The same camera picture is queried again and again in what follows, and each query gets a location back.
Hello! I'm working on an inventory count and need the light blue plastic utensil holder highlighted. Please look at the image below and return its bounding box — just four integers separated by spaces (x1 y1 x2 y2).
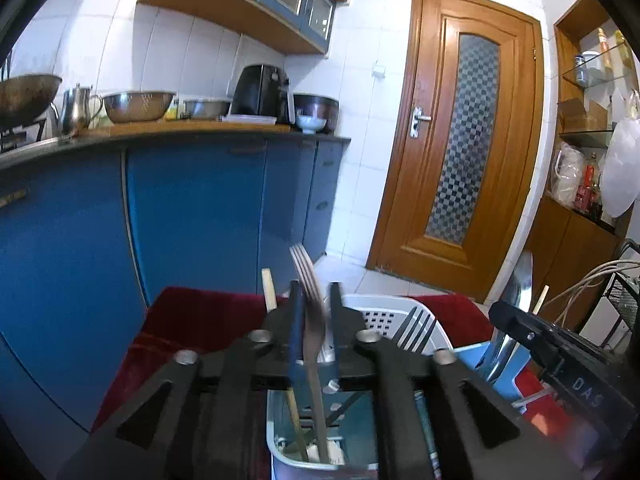
266 294 532 480

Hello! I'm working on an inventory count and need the steel pitcher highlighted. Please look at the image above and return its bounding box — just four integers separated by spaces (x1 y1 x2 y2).
59 83 104 137

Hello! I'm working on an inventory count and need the wooden shelf cabinet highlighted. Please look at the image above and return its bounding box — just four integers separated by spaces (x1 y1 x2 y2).
525 0 640 333

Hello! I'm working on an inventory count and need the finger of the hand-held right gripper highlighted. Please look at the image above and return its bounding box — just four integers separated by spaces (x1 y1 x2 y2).
489 301 556 366

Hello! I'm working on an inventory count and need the wooden door with glass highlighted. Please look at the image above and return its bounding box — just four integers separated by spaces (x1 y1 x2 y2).
366 0 544 304

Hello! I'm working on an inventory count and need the gas stove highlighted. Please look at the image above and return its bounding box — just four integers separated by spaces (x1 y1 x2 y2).
0 110 57 155

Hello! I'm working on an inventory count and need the large steel mixing bowl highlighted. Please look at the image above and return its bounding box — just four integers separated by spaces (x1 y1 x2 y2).
101 91 177 124

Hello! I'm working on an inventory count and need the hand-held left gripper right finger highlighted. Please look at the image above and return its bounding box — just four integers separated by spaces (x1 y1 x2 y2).
327 282 583 480

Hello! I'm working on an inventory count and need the white ceramic bowl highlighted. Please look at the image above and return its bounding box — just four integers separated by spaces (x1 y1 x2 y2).
296 115 327 135

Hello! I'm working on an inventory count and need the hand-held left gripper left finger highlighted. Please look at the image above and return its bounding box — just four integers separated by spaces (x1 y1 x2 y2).
55 280 306 480

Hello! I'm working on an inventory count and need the blue base cabinet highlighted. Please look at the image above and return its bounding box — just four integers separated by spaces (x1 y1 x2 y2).
0 132 352 433

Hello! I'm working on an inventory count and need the cardboard box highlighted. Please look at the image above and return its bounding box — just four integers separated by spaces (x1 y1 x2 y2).
557 97 608 133

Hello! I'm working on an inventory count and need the clear plastic bag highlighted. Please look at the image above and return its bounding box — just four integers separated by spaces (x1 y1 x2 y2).
550 142 586 208

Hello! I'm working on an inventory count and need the steel spoon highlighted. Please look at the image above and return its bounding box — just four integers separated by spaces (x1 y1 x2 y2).
480 249 534 386

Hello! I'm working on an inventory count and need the dark steel wok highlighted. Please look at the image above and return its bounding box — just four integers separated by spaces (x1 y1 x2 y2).
0 74 63 128

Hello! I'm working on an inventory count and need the white plastic bag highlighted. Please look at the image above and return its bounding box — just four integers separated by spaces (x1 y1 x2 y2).
600 89 640 218

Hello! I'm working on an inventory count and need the blue glass-door wall cabinet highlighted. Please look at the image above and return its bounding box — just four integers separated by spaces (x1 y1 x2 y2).
137 0 353 56

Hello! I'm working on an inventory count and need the white flat tray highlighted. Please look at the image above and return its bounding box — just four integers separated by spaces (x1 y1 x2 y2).
220 114 277 126

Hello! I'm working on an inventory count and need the red floral blanket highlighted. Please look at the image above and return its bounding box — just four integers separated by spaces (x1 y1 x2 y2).
90 286 566 480

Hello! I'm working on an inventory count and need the steel fork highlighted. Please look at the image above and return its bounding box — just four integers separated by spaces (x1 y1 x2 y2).
390 306 437 357
289 243 335 464

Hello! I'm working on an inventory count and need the black air fryer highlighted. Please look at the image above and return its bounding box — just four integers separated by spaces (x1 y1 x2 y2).
231 64 296 125

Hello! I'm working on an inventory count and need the grey cable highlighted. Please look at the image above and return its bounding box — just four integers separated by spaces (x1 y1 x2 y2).
537 259 640 321

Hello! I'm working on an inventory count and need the metal door handle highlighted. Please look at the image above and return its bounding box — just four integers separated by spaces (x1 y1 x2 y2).
410 106 432 138

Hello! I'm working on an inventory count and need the small steel basin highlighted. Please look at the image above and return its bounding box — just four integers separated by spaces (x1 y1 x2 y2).
184 99 232 120

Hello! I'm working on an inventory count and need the red-label sauce bottle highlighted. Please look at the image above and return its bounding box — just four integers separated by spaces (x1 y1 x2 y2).
577 165 593 211

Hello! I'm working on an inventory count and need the tall yellow bottle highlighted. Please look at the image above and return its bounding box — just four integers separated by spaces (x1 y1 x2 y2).
596 27 613 72

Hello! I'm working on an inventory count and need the black metal mesh rack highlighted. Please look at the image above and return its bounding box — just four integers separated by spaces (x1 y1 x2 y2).
602 240 640 351

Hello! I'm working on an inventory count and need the dark rice cooker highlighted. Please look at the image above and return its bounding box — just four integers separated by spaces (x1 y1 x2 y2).
292 93 340 135

